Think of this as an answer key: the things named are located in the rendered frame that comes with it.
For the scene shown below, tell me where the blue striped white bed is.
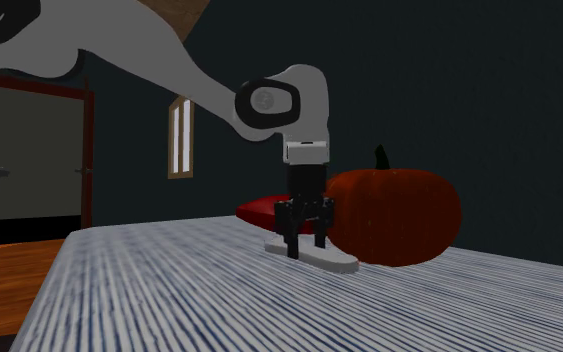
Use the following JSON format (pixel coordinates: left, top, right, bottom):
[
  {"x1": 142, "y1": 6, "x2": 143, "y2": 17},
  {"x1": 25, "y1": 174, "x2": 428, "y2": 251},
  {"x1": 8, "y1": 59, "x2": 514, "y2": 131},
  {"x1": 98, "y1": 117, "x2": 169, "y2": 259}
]
[{"x1": 8, "y1": 214, "x2": 563, "y2": 352}]

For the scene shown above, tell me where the orange pumpkin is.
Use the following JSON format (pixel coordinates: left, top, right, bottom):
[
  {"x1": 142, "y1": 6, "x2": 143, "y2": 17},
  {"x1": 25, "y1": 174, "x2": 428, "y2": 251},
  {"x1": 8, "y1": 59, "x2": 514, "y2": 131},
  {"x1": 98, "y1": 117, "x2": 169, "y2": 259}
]
[{"x1": 324, "y1": 144, "x2": 464, "y2": 268}]

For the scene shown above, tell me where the wooden framed window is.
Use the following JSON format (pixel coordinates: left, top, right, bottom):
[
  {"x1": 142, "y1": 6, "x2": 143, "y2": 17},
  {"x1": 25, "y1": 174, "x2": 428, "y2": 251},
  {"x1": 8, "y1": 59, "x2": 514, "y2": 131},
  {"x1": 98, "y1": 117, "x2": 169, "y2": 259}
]
[{"x1": 167, "y1": 94, "x2": 196, "y2": 181}]

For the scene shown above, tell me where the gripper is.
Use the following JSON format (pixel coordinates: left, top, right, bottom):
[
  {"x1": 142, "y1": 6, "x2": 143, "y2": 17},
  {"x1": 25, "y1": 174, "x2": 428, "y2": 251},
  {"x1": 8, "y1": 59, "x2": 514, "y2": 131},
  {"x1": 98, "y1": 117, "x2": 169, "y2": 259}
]
[{"x1": 273, "y1": 163, "x2": 336, "y2": 261}]

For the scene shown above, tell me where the white flat oblong object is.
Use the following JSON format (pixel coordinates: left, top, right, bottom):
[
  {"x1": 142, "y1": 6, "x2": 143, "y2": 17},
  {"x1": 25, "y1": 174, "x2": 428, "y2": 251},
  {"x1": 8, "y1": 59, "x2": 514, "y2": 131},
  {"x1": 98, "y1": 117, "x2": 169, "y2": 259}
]
[{"x1": 263, "y1": 233, "x2": 361, "y2": 275}]

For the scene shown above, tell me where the dark red door frame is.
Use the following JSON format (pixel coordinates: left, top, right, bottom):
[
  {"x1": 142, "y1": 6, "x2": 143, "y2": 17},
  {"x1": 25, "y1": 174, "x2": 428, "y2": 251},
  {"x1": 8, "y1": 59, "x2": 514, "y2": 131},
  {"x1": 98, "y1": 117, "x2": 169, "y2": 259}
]
[{"x1": 0, "y1": 71, "x2": 96, "y2": 231}]

